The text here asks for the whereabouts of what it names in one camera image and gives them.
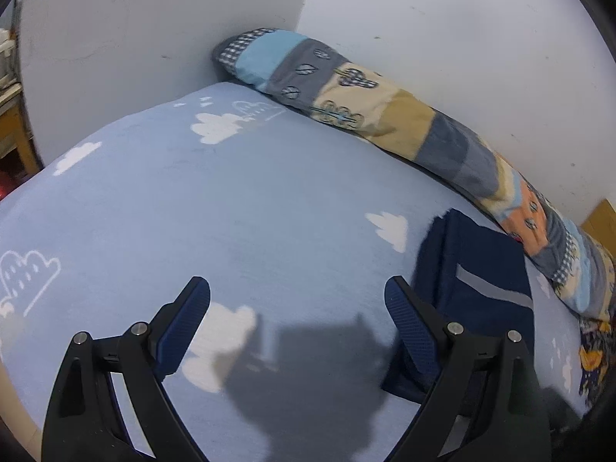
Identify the dark yellow-print cloth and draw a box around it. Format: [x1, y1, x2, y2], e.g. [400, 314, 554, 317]
[577, 315, 616, 407]

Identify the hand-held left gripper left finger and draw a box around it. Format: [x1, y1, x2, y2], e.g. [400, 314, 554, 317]
[41, 276, 211, 462]

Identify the wooden shelf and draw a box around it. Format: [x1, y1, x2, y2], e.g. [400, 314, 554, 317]
[0, 24, 43, 198]

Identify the patchwork bolster pillow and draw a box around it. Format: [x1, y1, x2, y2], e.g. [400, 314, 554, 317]
[212, 28, 616, 322]

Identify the light blue cloud-print bed sheet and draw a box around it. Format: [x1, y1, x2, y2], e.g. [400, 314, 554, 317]
[0, 82, 595, 462]

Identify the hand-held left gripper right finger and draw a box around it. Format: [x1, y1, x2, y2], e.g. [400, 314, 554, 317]
[383, 276, 552, 462]

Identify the navy blue garment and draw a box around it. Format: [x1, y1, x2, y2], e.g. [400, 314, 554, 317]
[381, 209, 536, 417]

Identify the brown cardboard piece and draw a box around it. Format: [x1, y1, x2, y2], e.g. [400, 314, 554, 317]
[580, 199, 616, 247]

